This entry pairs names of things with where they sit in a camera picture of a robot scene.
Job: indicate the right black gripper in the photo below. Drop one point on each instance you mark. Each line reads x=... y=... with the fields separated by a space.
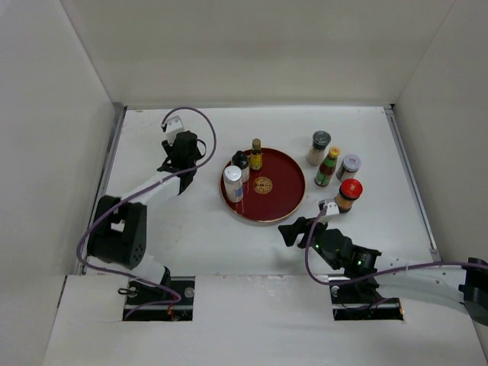
x=290 y=232

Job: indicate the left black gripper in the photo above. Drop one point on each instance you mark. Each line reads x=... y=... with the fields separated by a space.
x=169 y=148

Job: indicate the white jar silver lid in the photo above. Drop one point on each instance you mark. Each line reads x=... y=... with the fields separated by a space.
x=232 y=179

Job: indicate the white jar black pump lid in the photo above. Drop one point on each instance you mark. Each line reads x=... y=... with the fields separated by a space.
x=241 y=160

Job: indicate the jar with red lid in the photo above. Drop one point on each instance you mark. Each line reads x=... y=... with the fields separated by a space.
x=349 y=191

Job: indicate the small yellow label bottle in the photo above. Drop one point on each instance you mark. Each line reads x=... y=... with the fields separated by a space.
x=255 y=159

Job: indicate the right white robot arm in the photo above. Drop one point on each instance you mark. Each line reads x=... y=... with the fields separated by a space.
x=371 y=277

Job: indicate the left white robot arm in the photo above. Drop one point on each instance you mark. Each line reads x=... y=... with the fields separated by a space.
x=121 y=237

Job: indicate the round red lacquer tray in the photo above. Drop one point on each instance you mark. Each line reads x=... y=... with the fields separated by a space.
x=272 y=193

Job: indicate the sauce bottle yellow cap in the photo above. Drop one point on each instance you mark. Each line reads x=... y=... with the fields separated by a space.
x=327 y=167

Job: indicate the jar silver lid red label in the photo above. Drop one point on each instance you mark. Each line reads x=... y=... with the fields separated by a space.
x=350 y=165

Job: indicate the grinder jar grey lid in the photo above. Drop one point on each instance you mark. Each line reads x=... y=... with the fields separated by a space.
x=317 y=151

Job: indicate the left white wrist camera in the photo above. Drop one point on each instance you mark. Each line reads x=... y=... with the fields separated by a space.
x=171 y=127

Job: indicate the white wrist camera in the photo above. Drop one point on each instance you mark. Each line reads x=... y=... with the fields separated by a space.
x=328 y=209
x=171 y=127

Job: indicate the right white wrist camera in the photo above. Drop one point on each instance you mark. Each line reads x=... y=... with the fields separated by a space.
x=328 y=209

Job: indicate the left aluminium table rail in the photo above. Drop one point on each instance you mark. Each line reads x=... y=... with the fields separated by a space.
x=119 y=115

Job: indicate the aluminium table rail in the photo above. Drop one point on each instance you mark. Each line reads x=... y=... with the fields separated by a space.
x=407 y=168
x=119 y=115

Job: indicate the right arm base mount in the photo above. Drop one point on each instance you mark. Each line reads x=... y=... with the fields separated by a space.
x=362 y=302

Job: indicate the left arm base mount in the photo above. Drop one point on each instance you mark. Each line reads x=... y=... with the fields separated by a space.
x=147 y=304

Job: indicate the right aluminium table rail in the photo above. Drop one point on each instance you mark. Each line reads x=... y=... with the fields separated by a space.
x=407 y=168

